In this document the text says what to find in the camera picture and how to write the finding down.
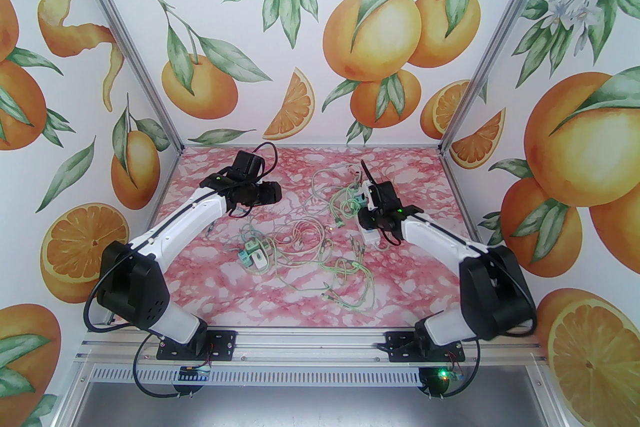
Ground white power strip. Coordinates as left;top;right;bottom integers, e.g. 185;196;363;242
359;182;385;246

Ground round white socket hub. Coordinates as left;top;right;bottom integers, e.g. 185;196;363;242
240;240;273;273

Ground black mounting plate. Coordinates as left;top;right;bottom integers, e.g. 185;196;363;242
156;330;237;360
387;331;467;363

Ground black round device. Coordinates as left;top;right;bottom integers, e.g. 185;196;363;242
419;367;451;399

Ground perforated metal strip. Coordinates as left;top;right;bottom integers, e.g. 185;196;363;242
92;366;426;385

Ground black camera cable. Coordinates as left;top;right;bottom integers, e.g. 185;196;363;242
252;142;280;180

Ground pink multi-head charging cable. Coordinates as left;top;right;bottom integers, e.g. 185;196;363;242
272;219;335;260

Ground green multi-head charging cable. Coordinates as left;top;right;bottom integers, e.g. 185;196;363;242
320;240;377;314
267;240;341;290

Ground thin aluminium table rail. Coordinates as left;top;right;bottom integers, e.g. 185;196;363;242
181;142;443;149

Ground aluminium frame rail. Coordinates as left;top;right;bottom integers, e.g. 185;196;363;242
75;325;551;368

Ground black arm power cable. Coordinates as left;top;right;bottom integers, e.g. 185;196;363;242
450;327;482;396
82;260;196;399

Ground aluminium frame post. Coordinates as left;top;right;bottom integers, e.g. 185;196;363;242
439;0;572;158
62;0;185;158

